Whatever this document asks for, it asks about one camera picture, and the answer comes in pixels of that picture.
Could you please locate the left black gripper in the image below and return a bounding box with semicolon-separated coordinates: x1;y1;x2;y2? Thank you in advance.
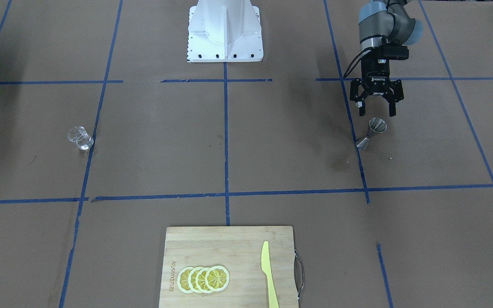
350;45;404;117

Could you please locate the bamboo cutting board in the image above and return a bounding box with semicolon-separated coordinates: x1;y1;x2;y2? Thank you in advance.
159;226;299;308

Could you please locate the clear glass beaker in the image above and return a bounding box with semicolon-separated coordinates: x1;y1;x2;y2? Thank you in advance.
67;126;94;151

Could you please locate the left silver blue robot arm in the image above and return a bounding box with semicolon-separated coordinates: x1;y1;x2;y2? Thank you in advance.
344;0;423;117

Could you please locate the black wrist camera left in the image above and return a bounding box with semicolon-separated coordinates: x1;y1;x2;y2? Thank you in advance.
381;44;410;61

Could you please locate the steel double jigger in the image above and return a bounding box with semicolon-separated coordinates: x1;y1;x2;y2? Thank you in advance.
355;117;387;151

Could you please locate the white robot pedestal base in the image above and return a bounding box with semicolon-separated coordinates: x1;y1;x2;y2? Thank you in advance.
187;0;264;63

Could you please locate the yellow plastic knife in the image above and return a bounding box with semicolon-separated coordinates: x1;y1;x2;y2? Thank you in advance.
261;240;279;308

